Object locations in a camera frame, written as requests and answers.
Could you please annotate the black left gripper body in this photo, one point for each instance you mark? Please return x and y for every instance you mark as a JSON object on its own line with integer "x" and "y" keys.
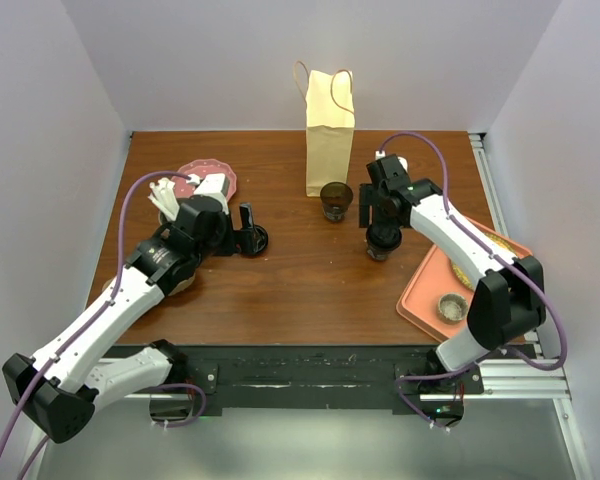
{"x": 222, "y": 243}

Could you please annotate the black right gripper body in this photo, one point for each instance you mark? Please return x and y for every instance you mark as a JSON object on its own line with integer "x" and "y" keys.
{"x": 379, "y": 214}

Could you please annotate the black cup lid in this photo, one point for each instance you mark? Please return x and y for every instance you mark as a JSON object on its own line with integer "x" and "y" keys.
{"x": 262, "y": 241}
{"x": 383, "y": 234}

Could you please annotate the black takeout coffee cup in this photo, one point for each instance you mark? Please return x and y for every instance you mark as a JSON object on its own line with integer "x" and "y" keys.
{"x": 379, "y": 252}

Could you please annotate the brown pulp cup carrier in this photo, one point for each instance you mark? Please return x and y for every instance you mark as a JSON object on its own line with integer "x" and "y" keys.
{"x": 182, "y": 285}

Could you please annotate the yellow paper bag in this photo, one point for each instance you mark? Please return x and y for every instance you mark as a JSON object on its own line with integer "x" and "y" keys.
{"x": 330, "y": 124}

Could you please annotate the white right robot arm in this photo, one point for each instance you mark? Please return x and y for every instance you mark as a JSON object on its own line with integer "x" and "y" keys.
{"x": 507, "y": 289}

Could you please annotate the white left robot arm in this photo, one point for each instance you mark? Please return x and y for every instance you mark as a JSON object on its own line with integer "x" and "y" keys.
{"x": 61, "y": 386}

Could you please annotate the white wrapped straws bundle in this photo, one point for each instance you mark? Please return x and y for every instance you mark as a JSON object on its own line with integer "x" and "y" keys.
{"x": 162, "y": 196}

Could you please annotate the pink polka dot plate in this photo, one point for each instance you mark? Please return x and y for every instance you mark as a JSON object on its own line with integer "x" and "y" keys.
{"x": 202, "y": 168}

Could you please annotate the yellow woven coaster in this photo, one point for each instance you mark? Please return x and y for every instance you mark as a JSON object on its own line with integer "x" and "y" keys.
{"x": 470, "y": 262}

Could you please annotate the small grey sugar bowl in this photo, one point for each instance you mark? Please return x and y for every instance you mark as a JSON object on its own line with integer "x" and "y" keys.
{"x": 452, "y": 308}

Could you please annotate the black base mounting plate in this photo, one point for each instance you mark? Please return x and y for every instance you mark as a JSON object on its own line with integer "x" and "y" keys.
{"x": 319, "y": 377}

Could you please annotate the aluminium frame rail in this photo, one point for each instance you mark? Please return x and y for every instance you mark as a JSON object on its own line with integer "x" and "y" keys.
{"x": 504, "y": 378}

